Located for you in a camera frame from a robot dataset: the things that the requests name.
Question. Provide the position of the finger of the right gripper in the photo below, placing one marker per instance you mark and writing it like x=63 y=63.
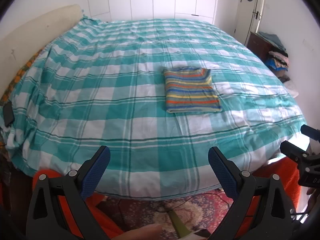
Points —
x=295 y=153
x=310 y=132

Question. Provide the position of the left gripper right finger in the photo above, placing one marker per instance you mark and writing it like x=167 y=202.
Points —
x=225 y=172

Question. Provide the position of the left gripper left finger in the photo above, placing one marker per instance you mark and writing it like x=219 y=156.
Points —
x=46 y=219

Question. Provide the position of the striped knitted sweater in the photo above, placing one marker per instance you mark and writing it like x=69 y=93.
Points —
x=190 y=89

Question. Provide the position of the pile of clothes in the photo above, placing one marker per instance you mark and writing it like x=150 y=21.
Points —
x=277 y=60

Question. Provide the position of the orange trousers of person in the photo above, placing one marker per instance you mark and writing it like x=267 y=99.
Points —
x=64 y=207

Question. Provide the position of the patterned red rug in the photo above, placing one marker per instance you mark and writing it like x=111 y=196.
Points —
x=202 y=211

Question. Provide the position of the green slipper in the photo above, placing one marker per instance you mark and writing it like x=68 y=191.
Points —
x=180 y=228

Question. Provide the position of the dark wooden nightstand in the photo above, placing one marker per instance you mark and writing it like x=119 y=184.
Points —
x=259 y=46

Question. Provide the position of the black phone on bed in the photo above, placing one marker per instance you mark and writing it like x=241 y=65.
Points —
x=8 y=114

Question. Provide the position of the orange patterned sheet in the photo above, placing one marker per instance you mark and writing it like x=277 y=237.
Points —
x=17 y=78

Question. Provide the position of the white door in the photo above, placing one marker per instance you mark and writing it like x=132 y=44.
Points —
x=248 y=19

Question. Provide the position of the teal checked bedspread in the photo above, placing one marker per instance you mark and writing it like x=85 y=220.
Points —
x=103 y=84

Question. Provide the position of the beige headboard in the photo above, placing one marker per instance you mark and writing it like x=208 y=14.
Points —
x=22 y=43

